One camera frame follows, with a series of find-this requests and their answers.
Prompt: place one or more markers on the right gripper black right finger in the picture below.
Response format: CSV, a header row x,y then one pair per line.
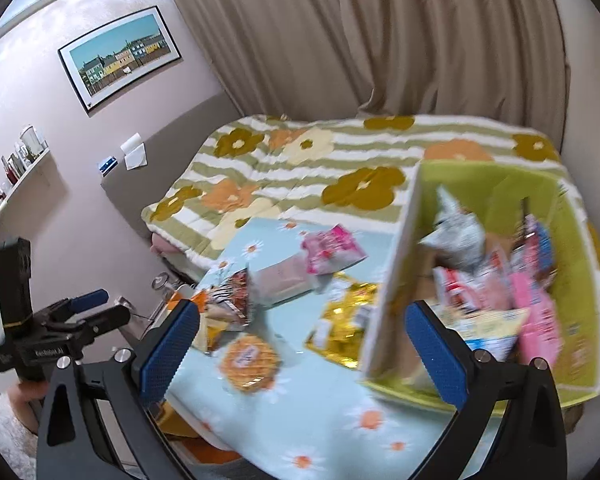
x,y
530,442

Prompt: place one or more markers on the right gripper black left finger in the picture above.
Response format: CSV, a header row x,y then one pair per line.
x,y
73,441

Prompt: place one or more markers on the pink Lonely God bag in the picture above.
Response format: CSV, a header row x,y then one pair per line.
x,y
540,335

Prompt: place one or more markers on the blue yellow snack bag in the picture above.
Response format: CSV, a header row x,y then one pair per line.
x,y
495,331

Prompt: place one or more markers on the grey corn roll bag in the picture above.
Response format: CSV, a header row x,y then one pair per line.
x,y
458,238

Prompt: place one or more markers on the person's left hand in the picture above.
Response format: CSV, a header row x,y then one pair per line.
x,y
21,397

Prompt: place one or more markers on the orange round snack pack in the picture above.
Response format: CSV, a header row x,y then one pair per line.
x,y
249,364

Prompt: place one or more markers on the red white snack bag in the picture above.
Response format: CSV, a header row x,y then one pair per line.
x,y
485,290

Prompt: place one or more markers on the dark chocolate snack bag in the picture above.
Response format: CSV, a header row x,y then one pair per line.
x,y
230,301

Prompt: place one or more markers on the green cardboard box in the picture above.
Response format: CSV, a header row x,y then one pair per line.
x,y
503,256

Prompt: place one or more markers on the gold foil snack bag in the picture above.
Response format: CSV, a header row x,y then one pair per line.
x,y
339,332

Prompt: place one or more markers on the pink red snack bag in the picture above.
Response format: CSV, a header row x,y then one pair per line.
x,y
283,281

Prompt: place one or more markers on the pink strawberry snack bag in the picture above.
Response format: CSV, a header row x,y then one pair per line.
x,y
331,251

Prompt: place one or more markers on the framed landscape picture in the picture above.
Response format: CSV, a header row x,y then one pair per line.
x,y
111,57

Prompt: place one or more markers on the floral striped quilt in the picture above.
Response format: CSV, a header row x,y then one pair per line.
x,y
352,172

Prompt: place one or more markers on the beige curtain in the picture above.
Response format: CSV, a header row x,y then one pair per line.
x,y
324,59

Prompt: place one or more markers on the white wall shelf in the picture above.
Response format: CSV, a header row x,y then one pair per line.
x,y
32,169

